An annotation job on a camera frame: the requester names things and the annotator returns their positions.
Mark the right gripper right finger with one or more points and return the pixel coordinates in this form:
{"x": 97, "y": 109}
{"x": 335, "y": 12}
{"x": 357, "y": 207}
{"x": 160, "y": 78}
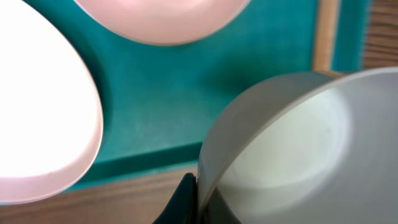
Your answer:
{"x": 217, "y": 211}

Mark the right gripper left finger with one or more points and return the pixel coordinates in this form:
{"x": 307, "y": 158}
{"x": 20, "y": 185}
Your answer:
{"x": 182, "y": 207}

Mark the grey bowl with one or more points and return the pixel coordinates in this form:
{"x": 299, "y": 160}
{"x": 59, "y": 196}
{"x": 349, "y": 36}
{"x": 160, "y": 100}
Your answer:
{"x": 311, "y": 147}

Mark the white round plate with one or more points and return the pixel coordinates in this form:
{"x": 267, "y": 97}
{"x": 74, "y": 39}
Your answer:
{"x": 51, "y": 114}

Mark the teal serving tray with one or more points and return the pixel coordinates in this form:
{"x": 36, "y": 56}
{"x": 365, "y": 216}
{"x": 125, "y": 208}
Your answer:
{"x": 159, "y": 102}

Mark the pink bowl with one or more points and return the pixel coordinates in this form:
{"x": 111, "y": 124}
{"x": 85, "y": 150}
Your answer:
{"x": 163, "y": 22}

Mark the wooden chopstick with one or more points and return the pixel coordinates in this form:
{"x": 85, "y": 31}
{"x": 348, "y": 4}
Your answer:
{"x": 325, "y": 34}

